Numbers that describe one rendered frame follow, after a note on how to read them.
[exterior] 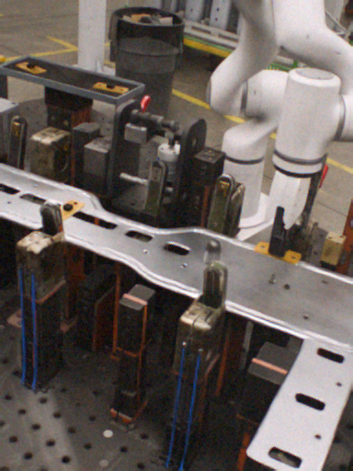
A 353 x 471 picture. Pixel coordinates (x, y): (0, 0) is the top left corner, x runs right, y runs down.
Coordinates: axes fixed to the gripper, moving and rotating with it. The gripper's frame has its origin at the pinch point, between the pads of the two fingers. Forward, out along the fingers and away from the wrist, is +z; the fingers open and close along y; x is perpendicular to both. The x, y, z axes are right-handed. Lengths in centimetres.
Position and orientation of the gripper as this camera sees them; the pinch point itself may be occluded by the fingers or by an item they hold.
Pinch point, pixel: (279, 242)
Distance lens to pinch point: 119.3
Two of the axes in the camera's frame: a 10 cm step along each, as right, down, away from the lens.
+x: 8.9, 3.0, -3.4
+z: -0.9, 8.5, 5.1
